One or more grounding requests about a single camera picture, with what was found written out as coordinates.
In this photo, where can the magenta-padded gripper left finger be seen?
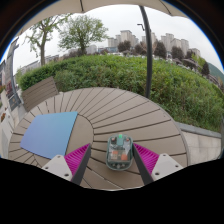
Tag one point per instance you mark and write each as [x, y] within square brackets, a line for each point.
[75, 161]

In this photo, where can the blue mouse pad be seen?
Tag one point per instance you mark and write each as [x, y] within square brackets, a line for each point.
[48, 133]

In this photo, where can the beige patio umbrella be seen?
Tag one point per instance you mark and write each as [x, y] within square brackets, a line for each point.
[147, 50]

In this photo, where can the transparent green computer mouse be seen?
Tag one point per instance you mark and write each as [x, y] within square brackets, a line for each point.
[119, 152]

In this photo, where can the green hedge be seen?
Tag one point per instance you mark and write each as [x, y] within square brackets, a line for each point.
[133, 86]

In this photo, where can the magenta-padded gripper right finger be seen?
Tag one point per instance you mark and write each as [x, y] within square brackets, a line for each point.
[148, 161]

